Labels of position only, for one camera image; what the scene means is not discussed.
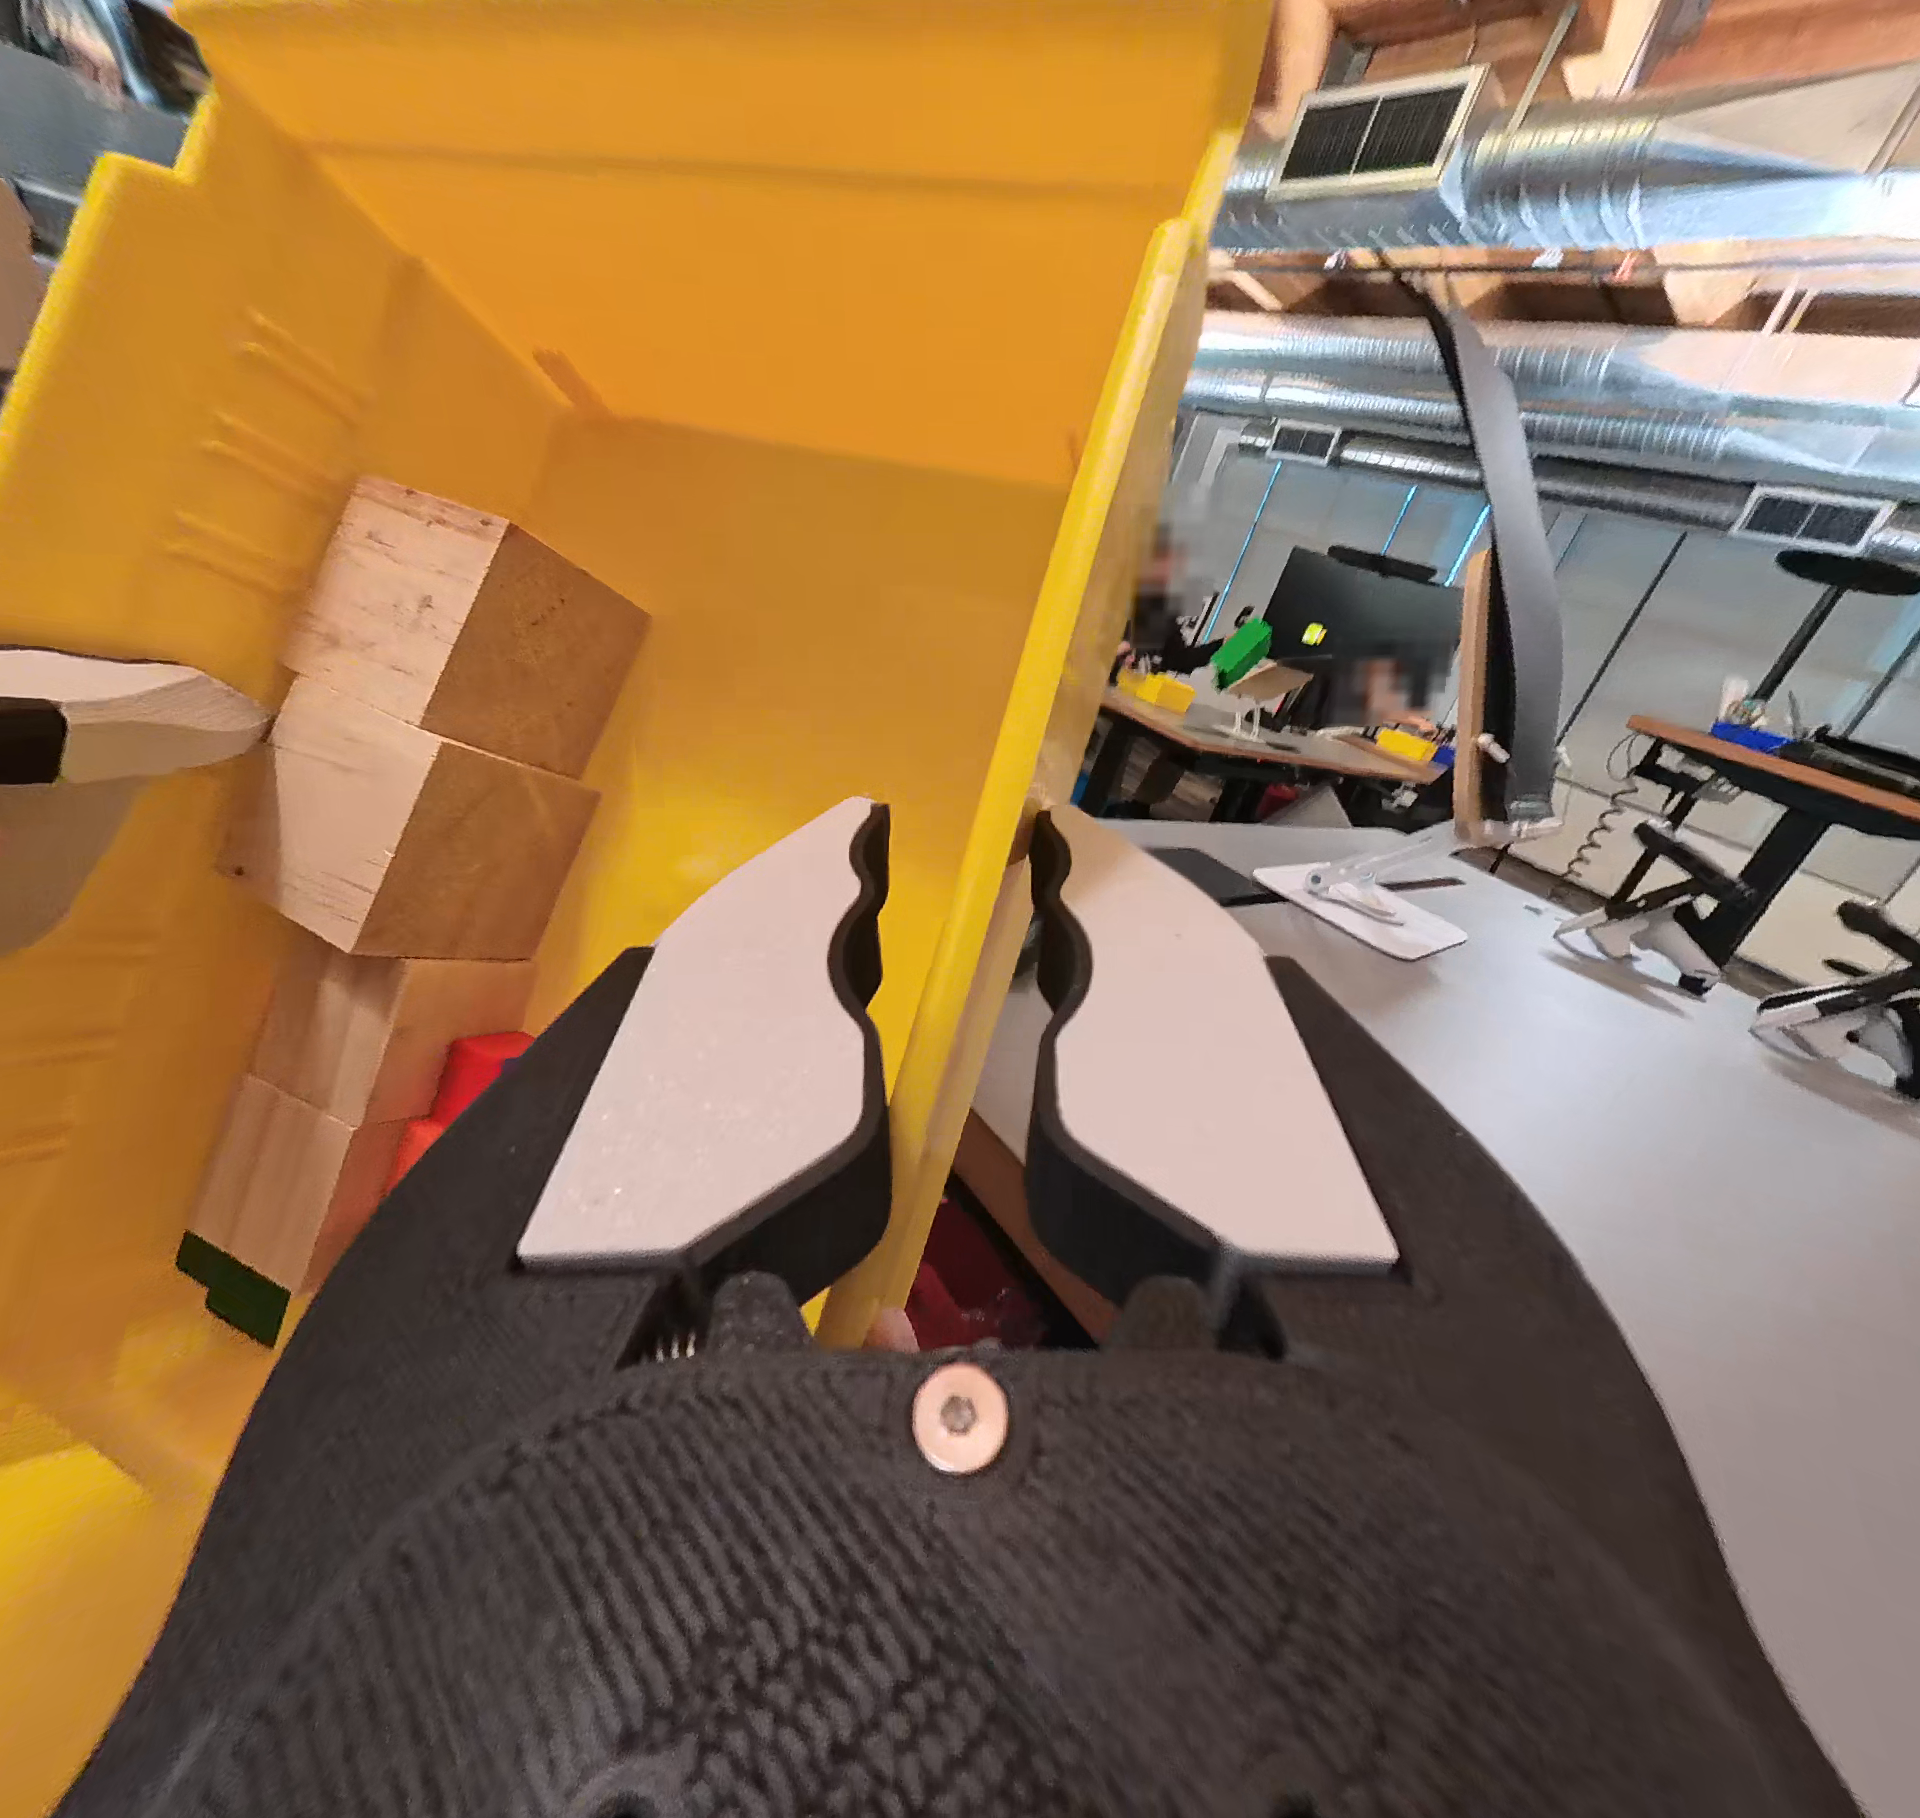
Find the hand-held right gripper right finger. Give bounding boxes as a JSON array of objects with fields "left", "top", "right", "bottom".
[{"left": 1024, "top": 801, "right": 1407, "bottom": 1343}]

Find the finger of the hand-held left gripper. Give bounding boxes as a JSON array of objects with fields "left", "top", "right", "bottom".
[{"left": 0, "top": 646, "right": 275, "bottom": 953}]

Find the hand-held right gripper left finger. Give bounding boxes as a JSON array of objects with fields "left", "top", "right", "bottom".
[{"left": 513, "top": 796, "right": 896, "bottom": 1308}]

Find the wooden cube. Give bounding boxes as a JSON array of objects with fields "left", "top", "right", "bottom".
[
  {"left": 250, "top": 941, "right": 541, "bottom": 1132},
  {"left": 186, "top": 1074, "right": 410, "bottom": 1299},
  {"left": 283, "top": 476, "right": 650, "bottom": 779},
  {"left": 218, "top": 679, "right": 603, "bottom": 958}
]

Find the dark red box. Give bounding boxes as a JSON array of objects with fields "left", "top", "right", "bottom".
[{"left": 904, "top": 1200, "right": 1055, "bottom": 1352}]

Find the green cube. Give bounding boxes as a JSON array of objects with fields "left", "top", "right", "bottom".
[{"left": 176, "top": 1226, "right": 295, "bottom": 1351}]

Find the yellow plastic box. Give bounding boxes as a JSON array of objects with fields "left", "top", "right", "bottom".
[{"left": 0, "top": 0, "right": 1286, "bottom": 1818}]

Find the black mat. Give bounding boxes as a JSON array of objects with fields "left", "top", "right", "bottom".
[{"left": 1143, "top": 843, "right": 1293, "bottom": 908}]

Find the white stand base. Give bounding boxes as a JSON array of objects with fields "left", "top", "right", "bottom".
[{"left": 1251, "top": 825, "right": 1471, "bottom": 968}]

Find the wooden laptop stand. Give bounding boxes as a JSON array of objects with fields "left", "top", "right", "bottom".
[{"left": 1219, "top": 660, "right": 1331, "bottom": 734}]

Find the upright wooden panel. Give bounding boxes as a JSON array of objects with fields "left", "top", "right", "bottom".
[{"left": 1448, "top": 546, "right": 1504, "bottom": 847}]

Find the black and white device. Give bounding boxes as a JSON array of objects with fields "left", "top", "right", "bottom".
[
  {"left": 1553, "top": 816, "right": 1761, "bottom": 997},
  {"left": 1753, "top": 901, "right": 1920, "bottom": 1103}
]

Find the black monitor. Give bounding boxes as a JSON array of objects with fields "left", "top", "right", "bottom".
[{"left": 1267, "top": 546, "right": 1465, "bottom": 697}]

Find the wooden desk with black legs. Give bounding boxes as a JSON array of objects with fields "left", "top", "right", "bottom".
[{"left": 1627, "top": 714, "right": 1920, "bottom": 982}]

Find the large vent grille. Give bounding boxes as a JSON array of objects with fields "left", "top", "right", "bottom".
[{"left": 1264, "top": 62, "right": 1490, "bottom": 203}]

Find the coiled cable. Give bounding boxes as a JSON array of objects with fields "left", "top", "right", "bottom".
[{"left": 1564, "top": 734, "right": 1638, "bottom": 891}]

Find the black curved strap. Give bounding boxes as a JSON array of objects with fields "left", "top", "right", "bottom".
[{"left": 1422, "top": 291, "right": 1569, "bottom": 834}]

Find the silver air duct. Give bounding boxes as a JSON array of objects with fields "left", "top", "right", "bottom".
[
  {"left": 1245, "top": 421, "right": 1920, "bottom": 564},
  {"left": 1212, "top": 85, "right": 1920, "bottom": 257},
  {"left": 1185, "top": 313, "right": 1920, "bottom": 459}
]

